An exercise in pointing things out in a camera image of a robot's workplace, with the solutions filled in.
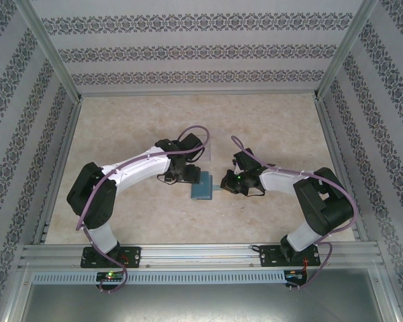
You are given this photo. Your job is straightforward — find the teal card holder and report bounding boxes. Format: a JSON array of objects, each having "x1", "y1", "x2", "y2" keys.
[{"x1": 189, "y1": 170, "x2": 222, "y2": 201}]

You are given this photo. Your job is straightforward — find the grey metal panel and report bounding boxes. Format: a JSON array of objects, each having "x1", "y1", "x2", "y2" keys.
[{"x1": 18, "y1": 283, "x2": 396, "y2": 322}]

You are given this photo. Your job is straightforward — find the aluminium mounting rail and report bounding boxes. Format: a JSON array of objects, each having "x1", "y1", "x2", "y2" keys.
[{"x1": 18, "y1": 241, "x2": 380, "y2": 269}]

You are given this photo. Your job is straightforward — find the aluminium back rail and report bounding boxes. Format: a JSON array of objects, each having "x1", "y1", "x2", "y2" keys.
[{"x1": 77, "y1": 89, "x2": 320, "y2": 99}]

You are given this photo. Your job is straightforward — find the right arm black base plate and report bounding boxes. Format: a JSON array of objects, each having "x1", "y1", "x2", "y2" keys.
[{"x1": 259, "y1": 244, "x2": 322, "y2": 268}]

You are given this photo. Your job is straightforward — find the slotted grey cable duct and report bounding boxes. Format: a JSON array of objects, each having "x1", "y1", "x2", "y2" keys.
[{"x1": 32, "y1": 270, "x2": 286, "y2": 284}]

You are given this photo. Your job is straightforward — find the aluminium side rail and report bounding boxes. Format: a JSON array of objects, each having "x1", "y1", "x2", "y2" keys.
[
  {"x1": 32, "y1": 99, "x2": 83, "y2": 245},
  {"x1": 314, "y1": 97, "x2": 370, "y2": 242}
]

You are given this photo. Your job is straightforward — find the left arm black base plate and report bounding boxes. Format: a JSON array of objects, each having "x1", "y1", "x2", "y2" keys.
[{"x1": 80, "y1": 246, "x2": 142, "y2": 269}]

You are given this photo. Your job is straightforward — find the aluminium frame post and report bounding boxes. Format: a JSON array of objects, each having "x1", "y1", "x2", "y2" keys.
[
  {"x1": 13, "y1": 0, "x2": 85, "y2": 103},
  {"x1": 312, "y1": 0, "x2": 380, "y2": 101}
]

